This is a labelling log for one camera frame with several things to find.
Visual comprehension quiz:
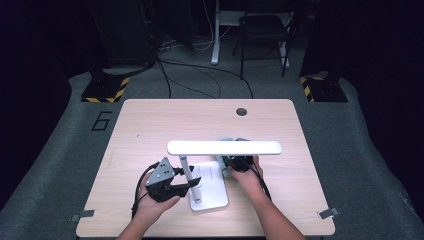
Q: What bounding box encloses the left hand-held gripper black cable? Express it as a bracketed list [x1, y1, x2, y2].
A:
[131, 161, 161, 220]

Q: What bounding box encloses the white desk frame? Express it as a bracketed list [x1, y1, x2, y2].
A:
[210, 0, 294, 69]

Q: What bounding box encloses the long black floor cable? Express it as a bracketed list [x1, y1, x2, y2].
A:
[157, 58, 255, 100]

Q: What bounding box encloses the hand-held gripper black cable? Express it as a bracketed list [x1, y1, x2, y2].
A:
[245, 159, 273, 202]
[131, 161, 161, 220]

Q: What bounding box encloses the white desk lamp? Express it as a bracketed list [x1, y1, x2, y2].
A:
[167, 140, 283, 213]

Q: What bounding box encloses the black chair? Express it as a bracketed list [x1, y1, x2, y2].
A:
[232, 0, 298, 80]

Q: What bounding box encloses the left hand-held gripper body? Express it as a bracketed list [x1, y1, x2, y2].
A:
[145, 157, 183, 204]

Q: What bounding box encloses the white cable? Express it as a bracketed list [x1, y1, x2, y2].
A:
[192, 0, 234, 52]

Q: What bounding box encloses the looped black floor cable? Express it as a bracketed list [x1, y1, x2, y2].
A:
[165, 64, 222, 100]

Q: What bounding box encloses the person's right hand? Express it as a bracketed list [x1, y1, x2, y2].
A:
[229, 155, 268, 203]

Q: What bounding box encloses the right hand-held gripper black cable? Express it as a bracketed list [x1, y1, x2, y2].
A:
[245, 159, 273, 202]

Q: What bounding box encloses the short black floor cable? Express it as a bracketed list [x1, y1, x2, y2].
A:
[156, 60, 172, 100]

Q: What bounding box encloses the person's left hand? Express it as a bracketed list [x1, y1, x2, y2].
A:
[132, 181, 181, 230]

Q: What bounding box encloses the black equipment cabinet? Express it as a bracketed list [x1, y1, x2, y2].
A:
[87, 0, 158, 69]

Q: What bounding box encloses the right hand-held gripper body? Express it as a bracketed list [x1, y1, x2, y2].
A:
[231, 155, 255, 174]

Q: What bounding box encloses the grey tape piece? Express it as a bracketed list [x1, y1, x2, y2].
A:
[69, 209, 96, 223]
[318, 207, 340, 220]

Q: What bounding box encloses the black yellow striped stand base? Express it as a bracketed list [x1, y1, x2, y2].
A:
[299, 75, 349, 103]
[80, 68, 130, 104]

